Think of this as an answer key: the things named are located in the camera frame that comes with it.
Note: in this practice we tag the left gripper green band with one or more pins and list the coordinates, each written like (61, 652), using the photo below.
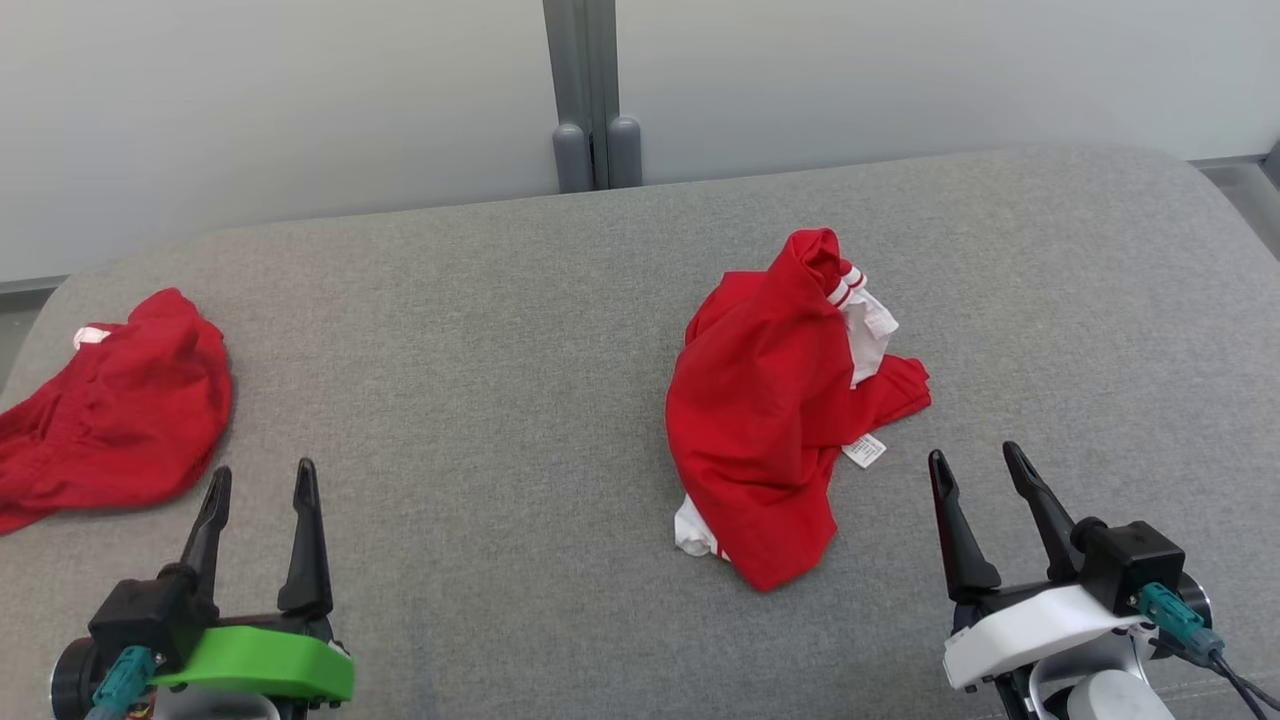
(260, 665)

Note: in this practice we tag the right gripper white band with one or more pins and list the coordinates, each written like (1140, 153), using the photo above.
(1030, 630)

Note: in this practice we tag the red shorts white stripe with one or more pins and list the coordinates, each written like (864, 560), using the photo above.
(120, 420)

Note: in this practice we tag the red basketball jersey white sleeves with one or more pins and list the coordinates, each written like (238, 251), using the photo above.
(760, 420)

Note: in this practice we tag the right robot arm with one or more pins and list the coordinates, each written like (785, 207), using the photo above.
(1110, 700)

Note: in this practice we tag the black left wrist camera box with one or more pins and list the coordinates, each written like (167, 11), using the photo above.
(150, 610)

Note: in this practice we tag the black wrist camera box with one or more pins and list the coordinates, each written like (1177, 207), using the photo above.
(150, 610)
(1130, 560)

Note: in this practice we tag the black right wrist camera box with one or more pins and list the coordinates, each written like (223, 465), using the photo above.
(1130, 560)

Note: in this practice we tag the grey metal partition post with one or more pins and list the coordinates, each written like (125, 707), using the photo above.
(580, 80)

